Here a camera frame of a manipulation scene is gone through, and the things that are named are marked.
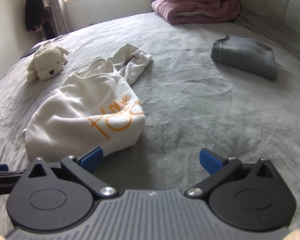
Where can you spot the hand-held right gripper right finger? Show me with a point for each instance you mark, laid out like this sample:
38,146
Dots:
210,161

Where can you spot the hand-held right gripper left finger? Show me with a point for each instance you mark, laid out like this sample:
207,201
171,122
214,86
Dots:
91,158

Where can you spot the white printed sweatshirt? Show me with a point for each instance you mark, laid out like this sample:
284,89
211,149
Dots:
77,105

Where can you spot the grey bed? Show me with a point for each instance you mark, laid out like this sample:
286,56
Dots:
190,105

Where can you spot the white plush dog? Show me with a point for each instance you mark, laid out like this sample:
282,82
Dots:
46,62

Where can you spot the grey folded sweater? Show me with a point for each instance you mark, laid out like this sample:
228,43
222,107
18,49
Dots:
247,55

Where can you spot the black tablet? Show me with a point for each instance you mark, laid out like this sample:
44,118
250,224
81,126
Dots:
28,54

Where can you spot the grey patterned curtain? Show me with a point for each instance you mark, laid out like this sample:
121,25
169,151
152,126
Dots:
56,7

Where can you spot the dark hanging jacket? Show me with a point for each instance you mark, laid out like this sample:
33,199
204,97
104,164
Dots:
35,12

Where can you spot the pink folded quilt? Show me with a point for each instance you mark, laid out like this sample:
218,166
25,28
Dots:
197,2

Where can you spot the grey padded headboard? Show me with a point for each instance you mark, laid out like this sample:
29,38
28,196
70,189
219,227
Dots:
277,10

